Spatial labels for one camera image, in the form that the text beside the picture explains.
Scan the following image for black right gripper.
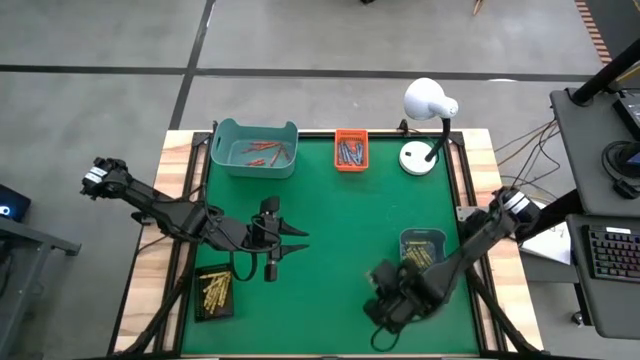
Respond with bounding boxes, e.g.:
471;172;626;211
363;259;444;334

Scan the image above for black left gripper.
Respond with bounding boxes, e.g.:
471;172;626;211
214;195;310;284

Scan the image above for grey blue plastic bin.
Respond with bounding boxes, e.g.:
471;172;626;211
399;228;448;274

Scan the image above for teal plastic bin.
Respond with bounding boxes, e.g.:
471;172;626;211
210;117;300;180

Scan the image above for orange mesh basket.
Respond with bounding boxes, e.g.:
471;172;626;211
333;128;370;174

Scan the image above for black mesh tray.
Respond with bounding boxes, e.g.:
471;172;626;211
193;263;235;324

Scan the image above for white paper sheet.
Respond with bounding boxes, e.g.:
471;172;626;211
518;219;574;266

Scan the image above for white desk lamp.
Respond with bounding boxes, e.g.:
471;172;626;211
398;77;460;177

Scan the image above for grey desk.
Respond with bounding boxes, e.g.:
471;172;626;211
549;87;640;219
567;213;640;341

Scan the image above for backlit keyboard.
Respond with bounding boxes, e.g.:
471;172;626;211
582;224;640;285

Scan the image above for black headphones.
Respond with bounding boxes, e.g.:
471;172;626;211
601;139;640;200

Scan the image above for grey metal table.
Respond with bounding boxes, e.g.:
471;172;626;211
0;217;82;360

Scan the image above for black device with blue light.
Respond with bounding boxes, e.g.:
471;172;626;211
0;183;32;224

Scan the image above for black pole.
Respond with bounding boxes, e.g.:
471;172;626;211
571;37;640;107

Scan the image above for orange striped edge strip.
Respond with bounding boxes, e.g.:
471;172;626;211
573;0;614;65

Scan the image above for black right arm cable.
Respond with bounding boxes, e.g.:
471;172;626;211
370;323;402;353

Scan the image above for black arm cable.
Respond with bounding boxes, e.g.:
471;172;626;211
228;248;260;283
370;323;402;353

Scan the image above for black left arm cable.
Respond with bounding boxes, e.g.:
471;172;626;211
228;248;260;283

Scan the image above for black table frame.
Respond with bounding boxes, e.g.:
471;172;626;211
107;119;546;360

